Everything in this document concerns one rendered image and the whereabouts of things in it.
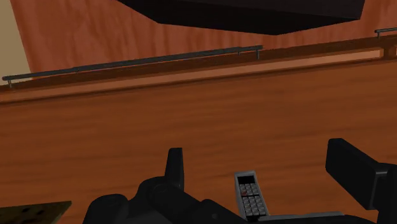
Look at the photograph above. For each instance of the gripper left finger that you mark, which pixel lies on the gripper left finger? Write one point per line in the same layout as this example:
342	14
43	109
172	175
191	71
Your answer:
174	169

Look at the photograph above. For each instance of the grey keypad remote control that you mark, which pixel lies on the grey keypad remote control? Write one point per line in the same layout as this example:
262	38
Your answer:
250	195

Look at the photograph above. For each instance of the black robot stand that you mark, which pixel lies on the black robot stand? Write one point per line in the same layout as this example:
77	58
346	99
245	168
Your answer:
254	14

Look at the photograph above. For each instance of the olive flat block, dark spots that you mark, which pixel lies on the olive flat block, dark spots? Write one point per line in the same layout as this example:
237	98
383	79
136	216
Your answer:
29	214

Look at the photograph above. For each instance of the brown wooden chest of drawers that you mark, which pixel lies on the brown wooden chest of drawers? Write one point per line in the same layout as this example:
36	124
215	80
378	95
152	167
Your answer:
155	124

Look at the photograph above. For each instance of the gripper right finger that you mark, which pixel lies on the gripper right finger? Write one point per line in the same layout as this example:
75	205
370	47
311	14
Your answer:
350	170

